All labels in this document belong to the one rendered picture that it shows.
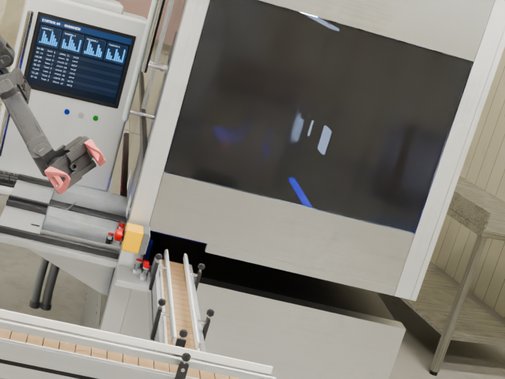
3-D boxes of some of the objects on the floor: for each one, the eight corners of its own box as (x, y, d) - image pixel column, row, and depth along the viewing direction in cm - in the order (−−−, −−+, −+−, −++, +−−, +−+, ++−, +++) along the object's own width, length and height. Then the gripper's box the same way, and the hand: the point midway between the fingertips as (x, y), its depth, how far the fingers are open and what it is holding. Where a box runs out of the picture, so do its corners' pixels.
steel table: (378, 257, 733) (418, 136, 710) (533, 388, 553) (593, 232, 530) (295, 244, 704) (334, 117, 681) (430, 377, 525) (489, 212, 502)
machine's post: (74, 492, 329) (238, -114, 280) (74, 503, 323) (240, -114, 274) (56, 489, 328) (217, -120, 279) (55, 499, 322) (219, -121, 273)
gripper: (33, 172, 229) (52, 170, 215) (80, 140, 235) (101, 136, 221) (49, 195, 231) (69, 194, 217) (95, 163, 236) (116, 160, 223)
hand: (83, 165), depth 220 cm, fingers open, 9 cm apart
